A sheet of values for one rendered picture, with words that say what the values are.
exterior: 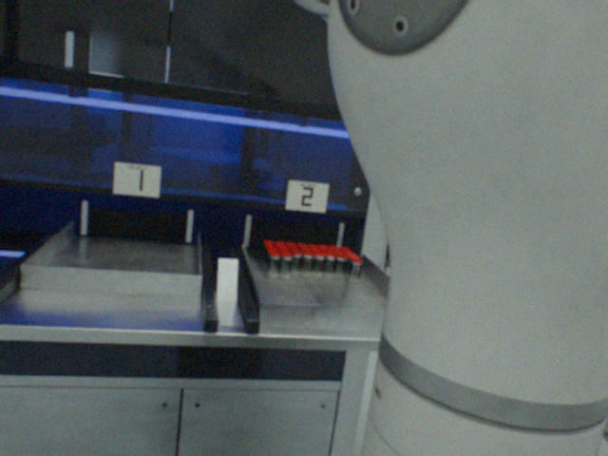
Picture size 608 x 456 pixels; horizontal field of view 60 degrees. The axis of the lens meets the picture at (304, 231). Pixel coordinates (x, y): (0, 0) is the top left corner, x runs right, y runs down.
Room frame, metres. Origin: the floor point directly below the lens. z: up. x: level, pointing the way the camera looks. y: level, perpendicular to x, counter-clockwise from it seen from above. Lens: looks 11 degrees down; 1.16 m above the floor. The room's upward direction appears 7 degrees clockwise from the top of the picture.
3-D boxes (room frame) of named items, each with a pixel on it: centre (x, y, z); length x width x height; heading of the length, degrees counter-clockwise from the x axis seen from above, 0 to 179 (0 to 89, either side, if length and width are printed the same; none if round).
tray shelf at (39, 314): (0.90, 0.13, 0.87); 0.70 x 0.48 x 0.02; 103
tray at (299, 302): (0.89, -0.04, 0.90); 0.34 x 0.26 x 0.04; 13
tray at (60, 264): (0.93, 0.31, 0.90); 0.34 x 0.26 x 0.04; 13
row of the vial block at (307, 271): (0.98, -0.02, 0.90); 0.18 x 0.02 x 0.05; 103
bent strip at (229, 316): (0.75, 0.10, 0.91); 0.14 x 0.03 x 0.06; 13
